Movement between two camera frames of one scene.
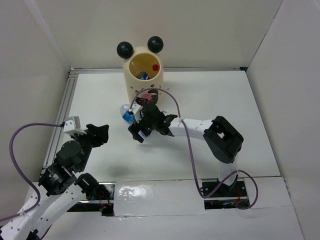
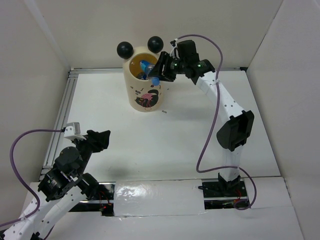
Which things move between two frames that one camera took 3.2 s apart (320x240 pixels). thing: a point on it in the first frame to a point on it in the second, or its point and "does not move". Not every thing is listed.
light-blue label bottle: (128, 116) to (146, 67)
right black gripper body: (147, 125) to (174, 67)
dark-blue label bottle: (143, 75) does not move
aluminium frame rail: (70, 73) does not move
